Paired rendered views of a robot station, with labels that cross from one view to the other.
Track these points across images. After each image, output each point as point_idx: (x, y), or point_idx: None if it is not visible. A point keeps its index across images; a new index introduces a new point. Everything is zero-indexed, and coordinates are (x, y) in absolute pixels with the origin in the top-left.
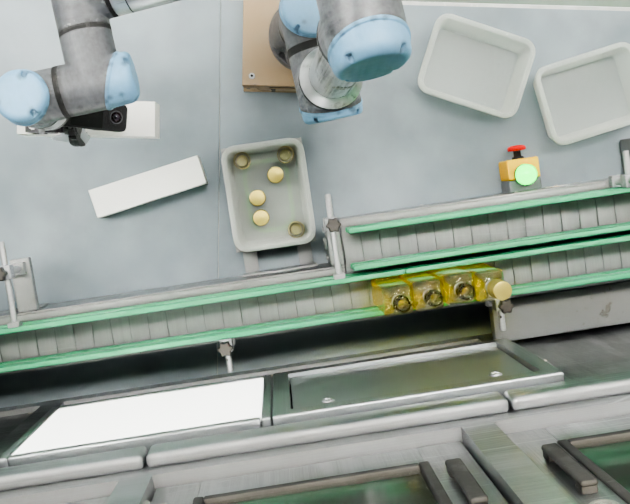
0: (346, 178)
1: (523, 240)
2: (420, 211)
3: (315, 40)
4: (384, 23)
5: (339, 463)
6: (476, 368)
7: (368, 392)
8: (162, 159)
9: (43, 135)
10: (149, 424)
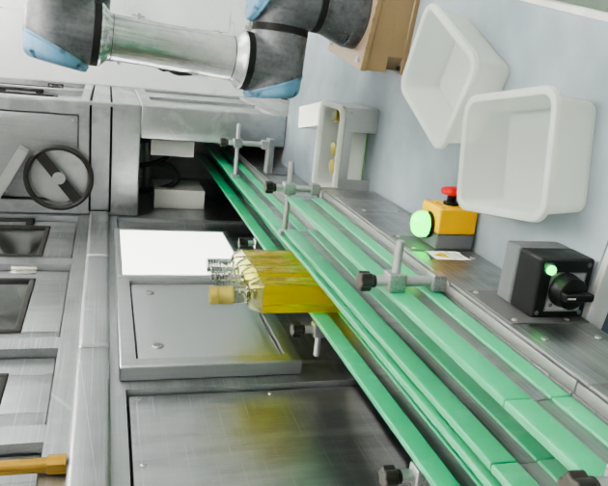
0: (388, 159)
1: (335, 283)
2: (348, 211)
3: (252, 24)
4: (23, 33)
5: (54, 310)
6: (191, 341)
7: (158, 304)
8: (337, 97)
9: None
10: (148, 252)
